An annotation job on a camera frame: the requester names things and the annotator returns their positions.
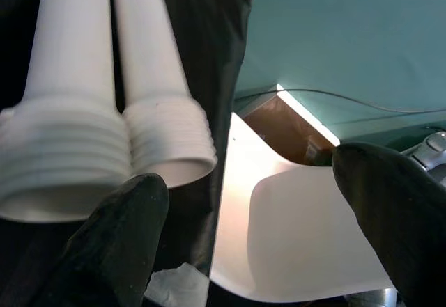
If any white tape piece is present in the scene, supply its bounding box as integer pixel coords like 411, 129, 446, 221
144, 263, 210, 307

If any black plastic sheet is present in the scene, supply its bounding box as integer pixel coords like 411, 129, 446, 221
0, 0, 259, 307

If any white tapered plastic table leg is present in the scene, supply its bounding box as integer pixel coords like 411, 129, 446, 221
0, 0, 135, 224
111, 0, 219, 188

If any thin black wall cable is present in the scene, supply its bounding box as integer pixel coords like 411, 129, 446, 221
233, 88, 446, 115

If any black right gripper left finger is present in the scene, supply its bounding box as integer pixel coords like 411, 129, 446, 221
31, 173, 171, 307

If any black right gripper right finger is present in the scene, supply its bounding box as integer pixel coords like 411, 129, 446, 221
330, 142, 446, 307

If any white plastic shell chair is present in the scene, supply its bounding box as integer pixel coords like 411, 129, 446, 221
208, 111, 400, 307

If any brown cardboard box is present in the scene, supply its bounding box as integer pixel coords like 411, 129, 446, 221
240, 84, 341, 167

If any silver grey background robot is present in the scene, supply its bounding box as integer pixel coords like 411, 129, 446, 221
400, 131, 446, 182

